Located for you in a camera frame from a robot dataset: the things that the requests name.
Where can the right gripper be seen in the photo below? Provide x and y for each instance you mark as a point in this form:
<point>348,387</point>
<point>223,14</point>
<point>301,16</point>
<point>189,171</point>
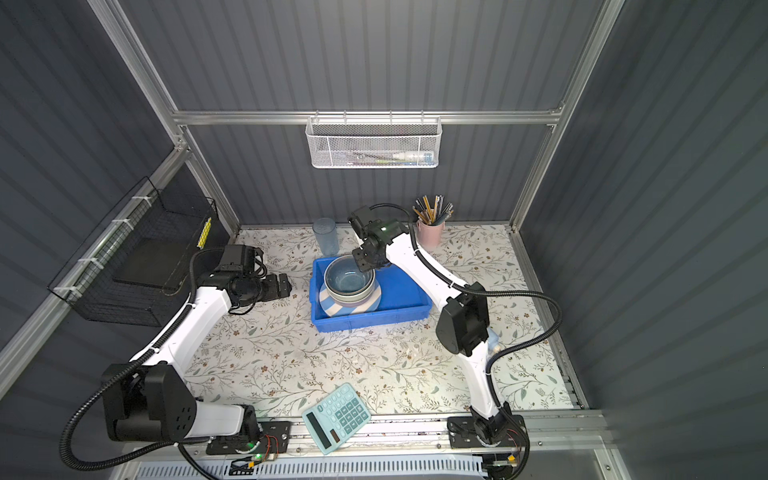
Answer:
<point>362,265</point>

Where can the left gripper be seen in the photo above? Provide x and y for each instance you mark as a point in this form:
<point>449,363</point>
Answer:
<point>272,291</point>

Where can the blue grey bowl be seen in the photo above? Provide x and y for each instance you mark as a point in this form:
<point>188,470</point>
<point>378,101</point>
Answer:
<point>344,275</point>

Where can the green bowl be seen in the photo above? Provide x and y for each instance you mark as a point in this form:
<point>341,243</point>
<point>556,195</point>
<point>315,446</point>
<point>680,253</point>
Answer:
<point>354,298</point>

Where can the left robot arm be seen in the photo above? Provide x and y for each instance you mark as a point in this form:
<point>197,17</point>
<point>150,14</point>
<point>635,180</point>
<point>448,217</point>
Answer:
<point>154,403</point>

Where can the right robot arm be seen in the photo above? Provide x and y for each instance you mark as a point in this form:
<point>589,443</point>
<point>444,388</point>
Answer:
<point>462,327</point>

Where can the blue plastic bin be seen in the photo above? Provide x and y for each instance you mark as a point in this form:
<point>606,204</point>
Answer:
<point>402,301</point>

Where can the blue translucent tumbler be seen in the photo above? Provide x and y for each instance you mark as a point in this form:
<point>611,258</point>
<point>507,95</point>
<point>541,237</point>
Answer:
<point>326,235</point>

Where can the pink pencil cup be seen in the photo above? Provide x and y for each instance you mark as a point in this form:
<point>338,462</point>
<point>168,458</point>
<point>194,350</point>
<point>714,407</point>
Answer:
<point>429,236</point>

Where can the yellow tag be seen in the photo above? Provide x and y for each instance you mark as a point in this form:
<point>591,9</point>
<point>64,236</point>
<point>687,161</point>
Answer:
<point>204,233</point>

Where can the pencils bundle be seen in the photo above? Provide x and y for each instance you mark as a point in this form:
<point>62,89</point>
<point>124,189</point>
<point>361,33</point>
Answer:
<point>433,211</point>

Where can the pens in white basket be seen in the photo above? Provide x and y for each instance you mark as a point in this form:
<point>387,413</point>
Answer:
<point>392,158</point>

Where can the black slab in basket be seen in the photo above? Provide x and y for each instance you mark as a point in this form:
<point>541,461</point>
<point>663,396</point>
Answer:
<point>155,263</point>

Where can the small light blue cup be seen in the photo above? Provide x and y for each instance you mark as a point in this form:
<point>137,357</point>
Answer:
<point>493,342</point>

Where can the teal calculator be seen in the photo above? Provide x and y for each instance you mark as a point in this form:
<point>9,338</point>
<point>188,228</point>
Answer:
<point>336,418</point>

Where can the white wire mesh basket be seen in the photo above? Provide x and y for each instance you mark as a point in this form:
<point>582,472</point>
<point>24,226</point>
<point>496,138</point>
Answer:
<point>330,137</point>

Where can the black wire basket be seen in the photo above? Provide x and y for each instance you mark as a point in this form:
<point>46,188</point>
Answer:
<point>85,282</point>

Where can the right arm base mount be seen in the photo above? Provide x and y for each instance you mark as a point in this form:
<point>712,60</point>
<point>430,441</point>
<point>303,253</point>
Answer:
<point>505,429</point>

